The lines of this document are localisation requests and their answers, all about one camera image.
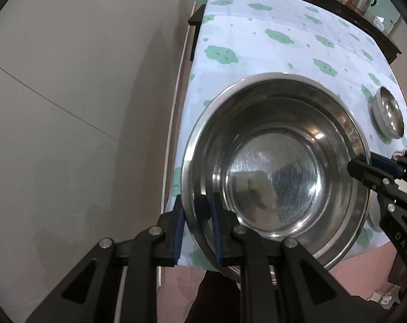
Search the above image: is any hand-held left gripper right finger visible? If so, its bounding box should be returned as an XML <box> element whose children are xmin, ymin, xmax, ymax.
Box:
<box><xmin>203</xmin><ymin>192</ymin><xmax>389</xmax><ymax>323</ymax></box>

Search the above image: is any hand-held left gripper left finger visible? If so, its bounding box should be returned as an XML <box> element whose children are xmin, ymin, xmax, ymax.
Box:
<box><xmin>25</xmin><ymin>193</ymin><xmax>185</xmax><ymax>323</ymax></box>

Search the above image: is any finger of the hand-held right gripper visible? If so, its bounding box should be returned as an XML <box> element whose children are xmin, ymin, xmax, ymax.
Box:
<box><xmin>371</xmin><ymin>150</ymin><xmax>407</xmax><ymax>180</ymax></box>
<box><xmin>347</xmin><ymin>156</ymin><xmax>393</xmax><ymax>191</ymax></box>

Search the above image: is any small stainless steel bowl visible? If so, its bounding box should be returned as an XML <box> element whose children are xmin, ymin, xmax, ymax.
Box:
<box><xmin>371</xmin><ymin>86</ymin><xmax>406</xmax><ymax>139</ymax></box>

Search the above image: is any large stainless steel bowl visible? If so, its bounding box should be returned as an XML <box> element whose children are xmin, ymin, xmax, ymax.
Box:
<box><xmin>181</xmin><ymin>73</ymin><xmax>373</xmax><ymax>285</ymax></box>
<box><xmin>203</xmin><ymin>97</ymin><xmax>364</xmax><ymax>239</ymax></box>

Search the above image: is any person's dark clothing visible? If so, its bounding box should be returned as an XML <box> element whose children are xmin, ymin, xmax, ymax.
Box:
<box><xmin>184</xmin><ymin>271</ymin><xmax>242</xmax><ymax>323</ymax></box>

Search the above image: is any tissue box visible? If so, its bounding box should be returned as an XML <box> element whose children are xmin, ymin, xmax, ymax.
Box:
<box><xmin>374</xmin><ymin>16</ymin><xmax>394</xmax><ymax>32</ymax></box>

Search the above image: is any pale green door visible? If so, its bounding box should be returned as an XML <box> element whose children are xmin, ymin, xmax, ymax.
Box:
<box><xmin>365</xmin><ymin>0</ymin><xmax>407</xmax><ymax>37</ymax></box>

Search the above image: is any cloud-print tablecloth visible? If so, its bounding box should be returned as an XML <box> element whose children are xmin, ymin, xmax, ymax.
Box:
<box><xmin>168</xmin><ymin>0</ymin><xmax>407</xmax><ymax>271</ymax></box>

